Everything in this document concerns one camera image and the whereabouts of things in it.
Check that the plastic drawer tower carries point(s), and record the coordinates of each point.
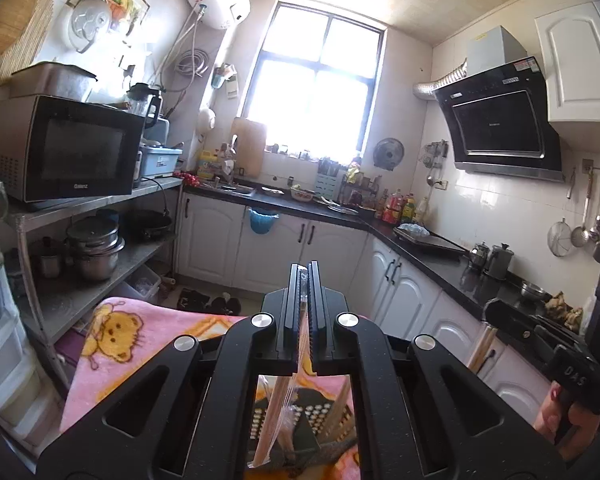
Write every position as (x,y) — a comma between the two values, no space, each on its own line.
(30,406)

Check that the blue plastic box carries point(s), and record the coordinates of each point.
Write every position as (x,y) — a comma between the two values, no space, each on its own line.
(158,162)

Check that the black kettle pot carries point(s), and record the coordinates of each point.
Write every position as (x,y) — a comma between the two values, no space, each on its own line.
(498,262)

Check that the wooden cutting board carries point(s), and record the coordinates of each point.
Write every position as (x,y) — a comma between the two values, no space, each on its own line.
(248,140)

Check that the black microwave oven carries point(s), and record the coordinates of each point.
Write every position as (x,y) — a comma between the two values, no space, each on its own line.
(54,149)

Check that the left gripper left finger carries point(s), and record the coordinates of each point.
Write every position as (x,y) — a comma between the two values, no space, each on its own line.
(185,414)

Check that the chopsticks pair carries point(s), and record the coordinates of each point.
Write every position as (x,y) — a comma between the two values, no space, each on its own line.
(487,350)
(295,329)
(331,429)

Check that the round woven tray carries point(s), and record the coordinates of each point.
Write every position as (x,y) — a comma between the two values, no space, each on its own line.
(24,25)

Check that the pink cartoon blanket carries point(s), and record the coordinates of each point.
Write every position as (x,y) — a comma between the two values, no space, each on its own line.
(125,334)

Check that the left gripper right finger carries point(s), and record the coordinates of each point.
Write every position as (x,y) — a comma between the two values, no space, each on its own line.
(419,412)

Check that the steel pot stack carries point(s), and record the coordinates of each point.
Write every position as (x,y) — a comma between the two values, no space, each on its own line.
(94,244)

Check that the dark green utensil basket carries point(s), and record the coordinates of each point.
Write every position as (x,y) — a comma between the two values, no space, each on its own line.
(310,408)

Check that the black range hood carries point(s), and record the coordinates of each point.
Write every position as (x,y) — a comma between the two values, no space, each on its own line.
(498,123)

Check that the blue hanging trash bin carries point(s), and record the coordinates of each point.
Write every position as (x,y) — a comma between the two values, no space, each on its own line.
(261,222)

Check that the metal storage shelf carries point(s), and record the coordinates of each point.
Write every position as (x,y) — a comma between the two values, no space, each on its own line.
(55,294)

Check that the round wall fan vent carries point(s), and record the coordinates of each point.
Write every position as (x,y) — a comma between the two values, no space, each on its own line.
(388,153)

